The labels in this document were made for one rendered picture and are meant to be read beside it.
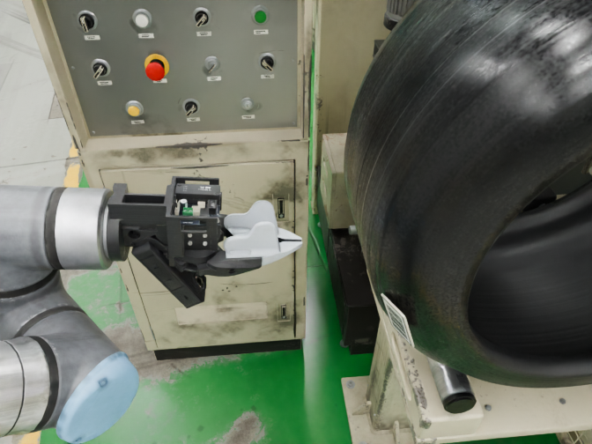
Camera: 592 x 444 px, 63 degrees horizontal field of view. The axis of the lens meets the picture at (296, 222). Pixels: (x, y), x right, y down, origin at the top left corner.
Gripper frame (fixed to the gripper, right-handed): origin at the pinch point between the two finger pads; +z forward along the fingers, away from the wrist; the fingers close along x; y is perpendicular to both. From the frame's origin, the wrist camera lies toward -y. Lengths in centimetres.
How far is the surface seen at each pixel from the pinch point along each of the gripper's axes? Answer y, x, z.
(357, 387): -106, 41, 39
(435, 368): -17.5, -6.0, 22.1
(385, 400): -85, 26, 39
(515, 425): -26.4, -10.5, 36.4
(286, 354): -110, 57, 16
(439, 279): 7.2, -11.5, 12.6
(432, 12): 25.9, 7.0, 11.9
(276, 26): 4, 62, 2
